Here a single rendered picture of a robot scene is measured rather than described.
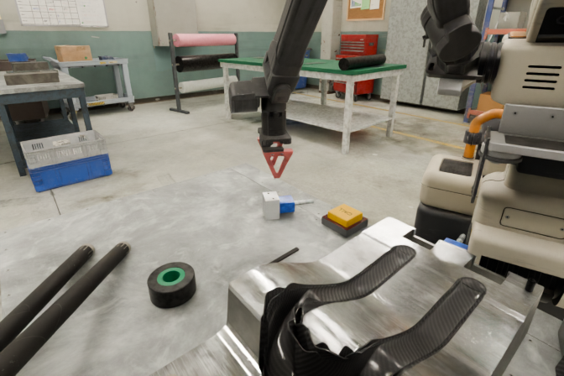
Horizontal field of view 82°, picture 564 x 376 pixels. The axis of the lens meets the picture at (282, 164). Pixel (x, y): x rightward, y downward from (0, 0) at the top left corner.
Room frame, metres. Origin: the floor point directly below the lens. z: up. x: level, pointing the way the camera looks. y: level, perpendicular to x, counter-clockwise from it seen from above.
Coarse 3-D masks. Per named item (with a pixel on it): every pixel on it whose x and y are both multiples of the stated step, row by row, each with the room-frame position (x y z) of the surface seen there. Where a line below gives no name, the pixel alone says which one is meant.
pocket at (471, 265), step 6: (474, 258) 0.44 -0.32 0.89; (468, 264) 0.43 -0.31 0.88; (474, 264) 0.44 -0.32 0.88; (474, 270) 0.44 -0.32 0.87; (480, 270) 0.43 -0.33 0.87; (486, 270) 0.43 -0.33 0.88; (486, 276) 0.42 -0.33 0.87; (492, 276) 0.42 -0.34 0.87; (498, 276) 0.41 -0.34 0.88; (498, 282) 0.41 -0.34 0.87
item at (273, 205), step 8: (264, 192) 0.75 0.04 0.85; (272, 192) 0.75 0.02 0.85; (264, 200) 0.71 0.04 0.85; (272, 200) 0.71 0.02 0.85; (280, 200) 0.73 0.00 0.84; (288, 200) 0.73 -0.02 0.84; (304, 200) 0.75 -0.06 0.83; (312, 200) 0.75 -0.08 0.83; (264, 208) 0.71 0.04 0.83; (272, 208) 0.71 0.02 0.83; (280, 208) 0.71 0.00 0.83; (288, 208) 0.72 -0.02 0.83; (264, 216) 0.72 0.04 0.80; (272, 216) 0.71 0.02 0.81
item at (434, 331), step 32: (384, 256) 0.45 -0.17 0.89; (288, 288) 0.32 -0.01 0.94; (320, 288) 0.35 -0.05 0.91; (352, 288) 0.38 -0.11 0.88; (480, 288) 0.37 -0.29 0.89; (288, 320) 0.31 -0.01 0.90; (448, 320) 0.32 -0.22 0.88; (288, 352) 0.27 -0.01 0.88; (320, 352) 0.22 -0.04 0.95; (352, 352) 0.22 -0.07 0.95; (384, 352) 0.25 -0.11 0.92; (416, 352) 0.26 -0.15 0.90
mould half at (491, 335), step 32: (384, 224) 0.54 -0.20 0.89; (352, 256) 0.45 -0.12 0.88; (416, 256) 0.44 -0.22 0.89; (448, 256) 0.44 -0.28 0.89; (256, 288) 0.32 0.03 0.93; (384, 288) 0.38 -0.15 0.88; (416, 288) 0.38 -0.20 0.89; (448, 288) 0.37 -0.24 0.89; (512, 288) 0.37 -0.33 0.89; (256, 320) 0.28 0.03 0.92; (320, 320) 0.27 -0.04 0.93; (352, 320) 0.28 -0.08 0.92; (384, 320) 0.31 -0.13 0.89; (416, 320) 0.32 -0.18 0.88; (480, 320) 0.32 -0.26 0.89; (512, 320) 0.32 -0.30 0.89; (192, 352) 0.29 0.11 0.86; (224, 352) 0.29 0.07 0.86; (256, 352) 0.28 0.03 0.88; (448, 352) 0.27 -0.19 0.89; (480, 352) 0.27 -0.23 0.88; (512, 352) 0.32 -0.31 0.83
